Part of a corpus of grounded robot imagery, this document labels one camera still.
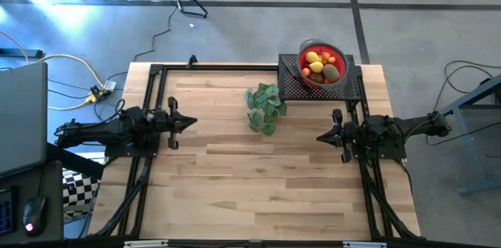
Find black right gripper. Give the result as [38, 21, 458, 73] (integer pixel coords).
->
[315, 109, 359, 164]

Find red collapsible colander bowl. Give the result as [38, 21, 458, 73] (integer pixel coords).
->
[297, 38, 349, 92]

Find black white checkerboard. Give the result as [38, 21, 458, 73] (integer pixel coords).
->
[62, 168, 103, 217]

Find artificial striped green plant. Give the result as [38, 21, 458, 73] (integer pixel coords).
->
[243, 83, 289, 138]

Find white metal bracket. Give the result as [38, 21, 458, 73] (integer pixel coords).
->
[124, 239, 169, 248]
[343, 241, 388, 248]

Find yellow floor cable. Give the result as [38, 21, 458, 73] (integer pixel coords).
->
[0, 31, 106, 111]

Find dark grey desk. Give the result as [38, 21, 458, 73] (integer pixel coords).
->
[0, 160, 64, 245]

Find black computer mouse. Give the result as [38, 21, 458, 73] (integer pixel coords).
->
[22, 196, 48, 238]

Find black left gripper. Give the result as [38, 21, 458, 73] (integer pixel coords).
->
[154, 97, 198, 150]

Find green toy mango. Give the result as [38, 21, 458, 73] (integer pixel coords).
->
[323, 63, 341, 84]

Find black floor bar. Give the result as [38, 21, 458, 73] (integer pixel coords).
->
[0, 48, 46, 59]

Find grey monitor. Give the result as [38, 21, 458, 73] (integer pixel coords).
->
[0, 61, 49, 177]

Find black keyboard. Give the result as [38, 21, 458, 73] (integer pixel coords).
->
[0, 187, 17, 237]

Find blue grey side table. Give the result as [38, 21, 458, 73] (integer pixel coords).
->
[440, 74, 501, 196]

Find black knife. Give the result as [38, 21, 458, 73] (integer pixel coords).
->
[282, 59, 313, 98]

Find black perforated metal shelf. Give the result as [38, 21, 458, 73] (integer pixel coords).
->
[277, 53, 363, 102]

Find black floor cable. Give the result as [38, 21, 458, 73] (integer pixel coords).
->
[425, 59, 501, 147]

